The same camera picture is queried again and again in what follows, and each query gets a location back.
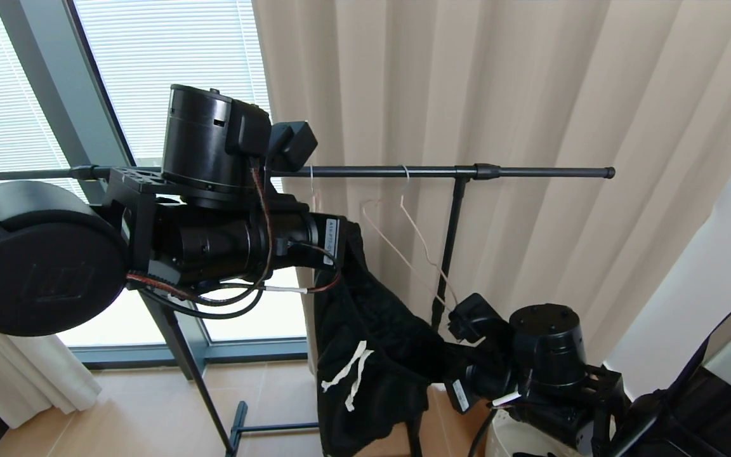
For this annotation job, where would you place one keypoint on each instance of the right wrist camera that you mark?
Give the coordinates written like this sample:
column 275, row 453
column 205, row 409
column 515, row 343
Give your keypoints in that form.
column 476, row 317

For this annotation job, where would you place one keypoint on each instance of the pink clothes hanger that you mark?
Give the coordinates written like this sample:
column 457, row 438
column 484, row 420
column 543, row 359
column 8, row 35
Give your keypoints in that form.
column 312, row 190
column 427, row 252

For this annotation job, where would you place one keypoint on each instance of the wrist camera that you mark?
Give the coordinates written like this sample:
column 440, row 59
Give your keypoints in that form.
column 476, row 317
column 296, row 143

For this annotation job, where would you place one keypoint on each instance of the black shorts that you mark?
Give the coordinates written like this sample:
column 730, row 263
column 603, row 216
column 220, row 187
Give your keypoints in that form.
column 378, row 330

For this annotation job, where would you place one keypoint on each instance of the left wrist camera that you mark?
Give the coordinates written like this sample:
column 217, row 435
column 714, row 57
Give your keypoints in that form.
column 296, row 143

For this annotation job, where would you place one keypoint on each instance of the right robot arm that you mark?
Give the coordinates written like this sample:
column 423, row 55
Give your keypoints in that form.
column 549, row 343

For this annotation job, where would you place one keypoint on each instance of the beige curtain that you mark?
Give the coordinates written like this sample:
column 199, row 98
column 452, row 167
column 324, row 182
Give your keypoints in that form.
column 23, row 374
column 562, row 95

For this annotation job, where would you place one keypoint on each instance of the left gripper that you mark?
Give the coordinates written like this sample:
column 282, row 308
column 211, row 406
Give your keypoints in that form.
column 226, row 244

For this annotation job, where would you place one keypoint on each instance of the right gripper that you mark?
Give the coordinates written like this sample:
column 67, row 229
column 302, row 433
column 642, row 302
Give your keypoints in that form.
column 492, row 387

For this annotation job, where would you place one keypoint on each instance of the white laundry basket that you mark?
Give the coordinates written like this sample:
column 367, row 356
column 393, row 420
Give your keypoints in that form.
column 518, row 438

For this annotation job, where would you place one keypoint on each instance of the black clothes rack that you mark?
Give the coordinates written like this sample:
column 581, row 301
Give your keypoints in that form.
column 530, row 172

